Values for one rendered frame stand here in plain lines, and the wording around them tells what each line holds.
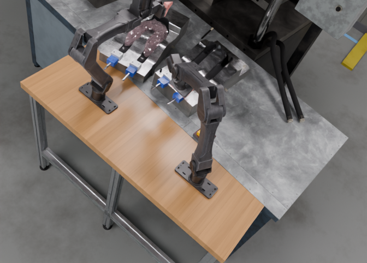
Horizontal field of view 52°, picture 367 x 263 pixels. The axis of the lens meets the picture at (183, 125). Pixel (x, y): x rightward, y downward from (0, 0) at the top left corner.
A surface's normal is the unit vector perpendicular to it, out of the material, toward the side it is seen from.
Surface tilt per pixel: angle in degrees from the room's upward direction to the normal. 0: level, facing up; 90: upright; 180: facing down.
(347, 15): 90
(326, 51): 0
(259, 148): 0
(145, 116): 0
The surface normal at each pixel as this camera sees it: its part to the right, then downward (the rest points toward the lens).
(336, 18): -0.67, 0.49
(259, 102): 0.23, -0.57
